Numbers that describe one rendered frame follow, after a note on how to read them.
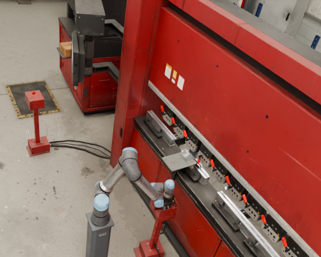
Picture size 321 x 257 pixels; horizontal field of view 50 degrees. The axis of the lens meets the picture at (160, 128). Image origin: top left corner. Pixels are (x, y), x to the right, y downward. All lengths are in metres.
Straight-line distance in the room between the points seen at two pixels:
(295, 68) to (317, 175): 0.63
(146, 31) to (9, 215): 2.29
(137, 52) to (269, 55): 1.43
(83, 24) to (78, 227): 1.99
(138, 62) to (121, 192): 1.56
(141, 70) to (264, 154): 1.55
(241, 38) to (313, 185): 1.03
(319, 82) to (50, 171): 3.17
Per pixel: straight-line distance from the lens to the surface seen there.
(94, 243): 2.96
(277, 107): 2.28
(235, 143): 2.61
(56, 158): 4.44
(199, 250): 3.29
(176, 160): 3.09
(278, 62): 2.21
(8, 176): 4.29
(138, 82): 3.46
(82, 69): 3.37
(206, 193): 3.07
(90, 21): 3.17
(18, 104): 5.36
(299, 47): 2.35
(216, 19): 2.58
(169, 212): 2.99
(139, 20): 3.15
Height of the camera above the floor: 3.04
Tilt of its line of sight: 37 degrees down
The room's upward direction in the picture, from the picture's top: 12 degrees clockwise
